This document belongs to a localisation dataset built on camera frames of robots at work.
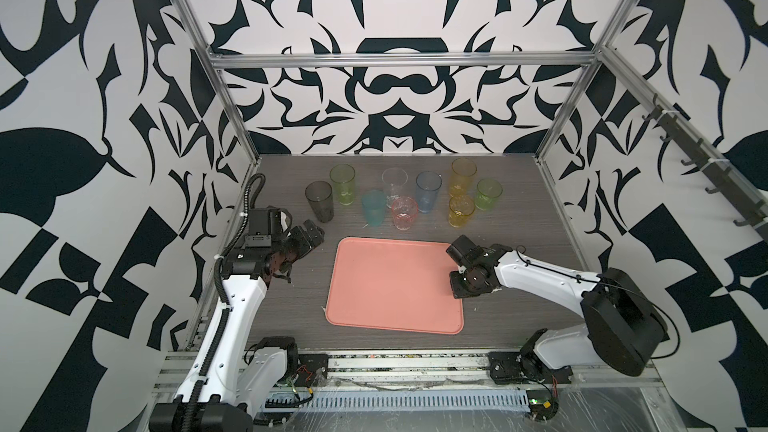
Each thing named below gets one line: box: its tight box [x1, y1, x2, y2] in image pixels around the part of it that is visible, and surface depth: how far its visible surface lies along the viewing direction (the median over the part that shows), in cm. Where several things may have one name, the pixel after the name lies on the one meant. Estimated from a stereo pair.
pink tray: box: [325, 237, 465, 335], surface depth 86 cm
